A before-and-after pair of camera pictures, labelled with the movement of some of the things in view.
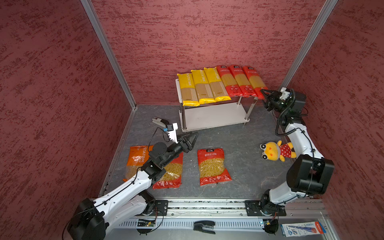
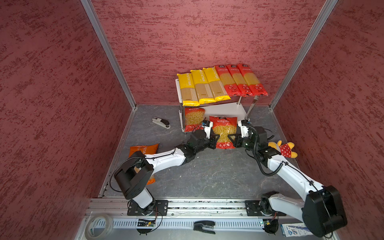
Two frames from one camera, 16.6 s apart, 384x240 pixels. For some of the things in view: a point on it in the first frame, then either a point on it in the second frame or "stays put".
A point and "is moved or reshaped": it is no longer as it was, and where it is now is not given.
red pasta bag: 254,80 is moved or reshaped
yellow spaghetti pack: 188,90 stays put
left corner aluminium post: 92,12 stays put
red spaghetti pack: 232,86 stays put
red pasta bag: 211,166 → 193,118
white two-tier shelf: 214,114 stays put
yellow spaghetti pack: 218,90 stays put
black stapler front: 206,226 stays put
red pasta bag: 172,178 → 224,126
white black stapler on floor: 162,122 stays put
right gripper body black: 275,102 → 245,142
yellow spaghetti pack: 204,91 stays put
